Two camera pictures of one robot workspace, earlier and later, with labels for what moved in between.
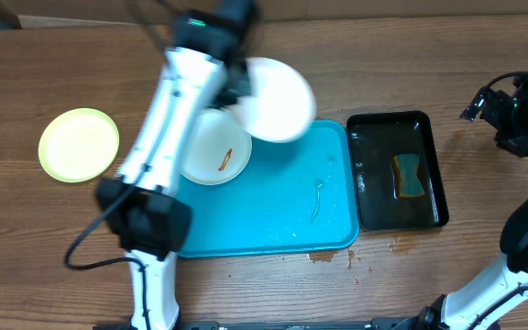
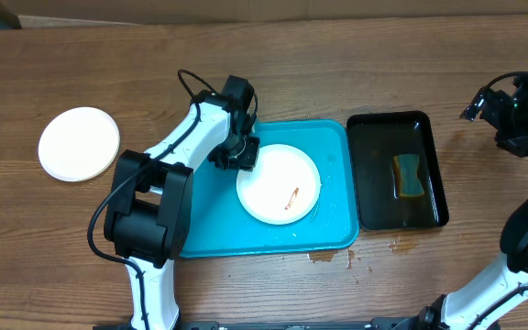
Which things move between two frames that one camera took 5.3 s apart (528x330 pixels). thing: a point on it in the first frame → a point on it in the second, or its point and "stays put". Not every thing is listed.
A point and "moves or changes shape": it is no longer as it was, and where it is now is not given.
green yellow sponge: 406,167 stays put
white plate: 281,105 → 79,144
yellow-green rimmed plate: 79,145 stays put
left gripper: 244,89 → 248,163
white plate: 216,148 moves or changes shape
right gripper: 482,107 stays put
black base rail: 272,325 stays put
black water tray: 375,138 stays put
